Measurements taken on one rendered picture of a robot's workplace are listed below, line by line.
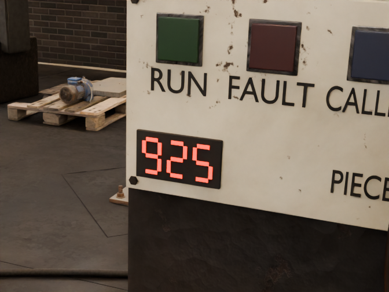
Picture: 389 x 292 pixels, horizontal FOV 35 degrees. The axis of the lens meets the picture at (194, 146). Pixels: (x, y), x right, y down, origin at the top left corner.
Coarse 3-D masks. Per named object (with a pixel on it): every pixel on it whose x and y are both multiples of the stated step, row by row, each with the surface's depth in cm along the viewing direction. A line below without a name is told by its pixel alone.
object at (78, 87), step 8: (72, 80) 485; (80, 80) 490; (88, 80) 504; (64, 88) 478; (72, 88) 480; (80, 88) 488; (88, 88) 497; (64, 96) 480; (72, 96) 479; (80, 96) 493; (88, 96) 501
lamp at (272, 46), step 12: (252, 24) 48; (264, 24) 48; (276, 24) 48; (252, 36) 49; (264, 36) 48; (276, 36) 48; (288, 36) 48; (252, 48) 49; (264, 48) 48; (276, 48) 48; (288, 48) 48; (252, 60) 49; (264, 60) 49; (276, 60) 48; (288, 60) 48
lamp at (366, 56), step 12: (360, 36) 46; (372, 36) 45; (384, 36) 45; (360, 48) 46; (372, 48) 46; (384, 48) 45; (360, 60) 46; (372, 60) 46; (384, 60) 46; (360, 72) 46; (372, 72) 46; (384, 72) 46
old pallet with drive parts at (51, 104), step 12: (48, 96) 536; (96, 96) 522; (12, 108) 488; (24, 108) 484; (36, 108) 481; (48, 108) 477; (60, 108) 478; (72, 108) 476; (84, 108) 485; (96, 108) 478; (108, 108) 484; (120, 108) 517; (48, 120) 480; (60, 120) 480; (96, 120) 468; (108, 120) 494
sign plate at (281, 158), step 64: (128, 0) 52; (192, 0) 50; (256, 0) 48; (320, 0) 47; (384, 0) 46; (128, 64) 54; (192, 64) 51; (320, 64) 48; (128, 128) 55; (192, 128) 53; (256, 128) 51; (320, 128) 49; (384, 128) 47; (192, 192) 55; (256, 192) 52; (320, 192) 50; (384, 192) 49
